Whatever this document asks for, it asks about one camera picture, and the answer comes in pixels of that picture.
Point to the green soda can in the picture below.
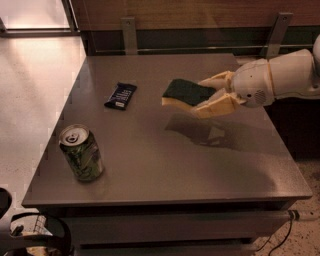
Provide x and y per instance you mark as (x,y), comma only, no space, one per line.
(81,151)

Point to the right metal wall bracket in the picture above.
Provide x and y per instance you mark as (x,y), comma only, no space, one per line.
(277,34)

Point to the left metal wall bracket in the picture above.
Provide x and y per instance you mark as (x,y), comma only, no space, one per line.
(129,35)

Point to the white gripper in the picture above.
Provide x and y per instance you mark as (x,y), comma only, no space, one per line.
(252,83)

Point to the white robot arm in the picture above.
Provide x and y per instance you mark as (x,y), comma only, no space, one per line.
(294,75)

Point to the metal wall bracket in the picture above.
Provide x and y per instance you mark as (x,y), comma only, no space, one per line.
(129,35)
(277,34)

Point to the grey drawer cabinet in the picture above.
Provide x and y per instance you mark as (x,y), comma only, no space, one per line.
(173,185)

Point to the white handle bar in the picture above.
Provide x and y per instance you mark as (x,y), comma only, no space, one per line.
(305,215)

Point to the dark blue snack bar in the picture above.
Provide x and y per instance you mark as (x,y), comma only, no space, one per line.
(121,96)

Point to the green and yellow sponge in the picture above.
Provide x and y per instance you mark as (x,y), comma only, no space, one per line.
(185,95)

